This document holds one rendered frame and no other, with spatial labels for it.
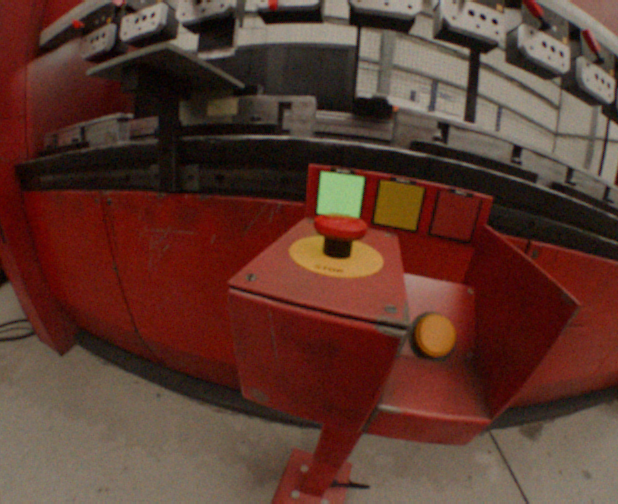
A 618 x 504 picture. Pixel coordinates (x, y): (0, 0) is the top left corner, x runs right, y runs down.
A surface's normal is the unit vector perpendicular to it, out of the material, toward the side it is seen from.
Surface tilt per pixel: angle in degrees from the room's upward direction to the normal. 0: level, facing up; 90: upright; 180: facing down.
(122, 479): 0
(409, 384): 0
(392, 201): 90
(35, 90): 90
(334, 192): 90
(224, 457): 0
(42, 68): 90
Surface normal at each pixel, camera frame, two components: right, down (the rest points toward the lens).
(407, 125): -0.14, 0.39
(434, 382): 0.08, -0.91
